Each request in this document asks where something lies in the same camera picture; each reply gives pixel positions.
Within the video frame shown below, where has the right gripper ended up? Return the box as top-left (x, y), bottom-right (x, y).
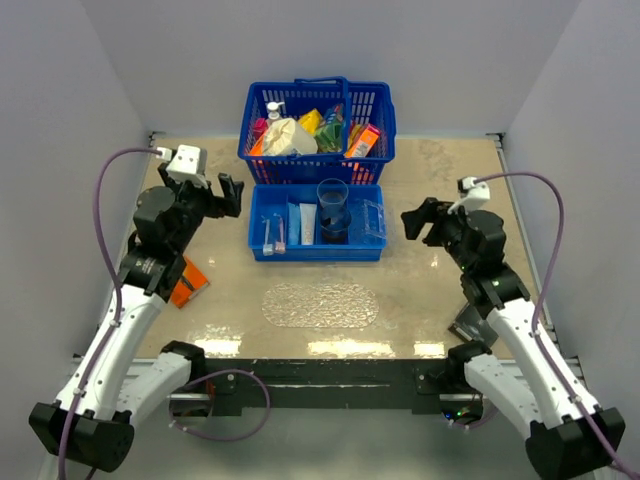
top-left (400, 197), bottom-right (477, 272)

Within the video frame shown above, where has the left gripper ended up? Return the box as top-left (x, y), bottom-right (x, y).
top-left (159, 163), bottom-right (243, 252)

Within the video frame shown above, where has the clear small textured tray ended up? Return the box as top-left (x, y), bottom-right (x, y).
top-left (350, 199), bottom-right (387, 245)

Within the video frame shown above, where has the clear blue banded cup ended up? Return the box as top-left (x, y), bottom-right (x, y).
top-left (316, 178), bottom-right (349, 219)

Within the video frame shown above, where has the dark brown banded cup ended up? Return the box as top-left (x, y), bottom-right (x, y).
top-left (320, 206), bottom-right (351, 244)

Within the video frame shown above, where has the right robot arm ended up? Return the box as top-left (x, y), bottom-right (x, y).
top-left (401, 198), bottom-right (625, 479)

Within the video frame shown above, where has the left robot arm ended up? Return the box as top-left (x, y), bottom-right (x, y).
top-left (29, 163), bottom-right (244, 472)

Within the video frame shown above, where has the white-blue wrapped toothbrush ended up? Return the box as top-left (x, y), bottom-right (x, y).
top-left (262, 217), bottom-right (275, 256)

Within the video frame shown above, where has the white orange toothpaste tube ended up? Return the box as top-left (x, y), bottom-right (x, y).
top-left (299, 203), bottom-right (317, 246)

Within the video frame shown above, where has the pink wrapped toothbrush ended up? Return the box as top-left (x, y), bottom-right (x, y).
top-left (274, 214), bottom-right (286, 254)

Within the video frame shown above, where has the clear oval textured tray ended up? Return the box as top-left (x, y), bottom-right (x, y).
top-left (261, 283), bottom-right (380, 329)

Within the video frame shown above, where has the orange scrub package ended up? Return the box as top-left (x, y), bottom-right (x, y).
top-left (249, 135), bottom-right (265, 156)

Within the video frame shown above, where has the pink box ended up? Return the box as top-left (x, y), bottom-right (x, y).
top-left (252, 117), bottom-right (269, 141)

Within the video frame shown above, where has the blue compartment organizer bin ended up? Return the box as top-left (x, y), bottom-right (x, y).
top-left (248, 184), bottom-right (386, 262)

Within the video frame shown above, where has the cream paper bag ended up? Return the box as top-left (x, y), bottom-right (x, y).
top-left (262, 118), bottom-right (318, 156)

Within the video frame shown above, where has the white pump bottle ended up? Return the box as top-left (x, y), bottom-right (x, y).
top-left (266, 101), bottom-right (285, 126)

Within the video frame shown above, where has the orange white carton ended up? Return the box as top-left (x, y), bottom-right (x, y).
top-left (345, 123), bottom-right (381, 158)

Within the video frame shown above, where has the yellow snack packet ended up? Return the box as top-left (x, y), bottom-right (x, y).
top-left (298, 109), bottom-right (324, 136)

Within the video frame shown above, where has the blue plastic shopping basket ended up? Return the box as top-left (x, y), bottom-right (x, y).
top-left (238, 76), bottom-right (396, 184)

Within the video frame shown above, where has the orange box on table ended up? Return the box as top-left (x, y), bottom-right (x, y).
top-left (170, 256), bottom-right (210, 309)

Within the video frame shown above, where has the green sponge package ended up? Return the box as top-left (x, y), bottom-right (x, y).
top-left (314, 103), bottom-right (345, 153)

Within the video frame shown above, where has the dark package on table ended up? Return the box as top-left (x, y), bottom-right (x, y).
top-left (448, 304), bottom-right (499, 347)

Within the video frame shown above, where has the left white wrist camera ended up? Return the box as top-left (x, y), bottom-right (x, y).
top-left (156, 145), bottom-right (209, 188)

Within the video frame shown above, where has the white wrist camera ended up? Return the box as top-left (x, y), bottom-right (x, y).
top-left (156, 145), bottom-right (209, 188)
top-left (447, 176), bottom-right (491, 215)

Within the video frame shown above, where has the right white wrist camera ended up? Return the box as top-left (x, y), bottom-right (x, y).
top-left (447, 176), bottom-right (491, 215)

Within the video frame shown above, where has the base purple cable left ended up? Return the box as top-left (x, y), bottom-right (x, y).
top-left (168, 368), bottom-right (272, 443)

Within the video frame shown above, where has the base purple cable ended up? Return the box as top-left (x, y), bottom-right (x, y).
top-left (447, 404), bottom-right (501, 431)
top-left (168, 368), bottom-right (272, 443)

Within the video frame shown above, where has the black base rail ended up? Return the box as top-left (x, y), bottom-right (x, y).
top-left (173, 358), bottom-right (484, 420)

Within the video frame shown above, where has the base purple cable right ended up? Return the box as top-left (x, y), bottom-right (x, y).
top-left (447, 404), bottom-right (501, 431)

